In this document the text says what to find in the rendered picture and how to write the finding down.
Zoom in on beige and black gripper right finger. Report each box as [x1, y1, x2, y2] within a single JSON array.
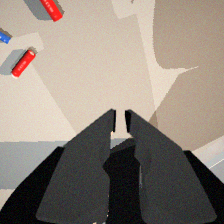
[[125, 109, 224, 224]]

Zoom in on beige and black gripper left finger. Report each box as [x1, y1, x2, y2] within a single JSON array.
[[0, 109, 116, 224]]

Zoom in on blue battery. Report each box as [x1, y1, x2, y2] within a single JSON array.
[[0, 31, 11, 44]]

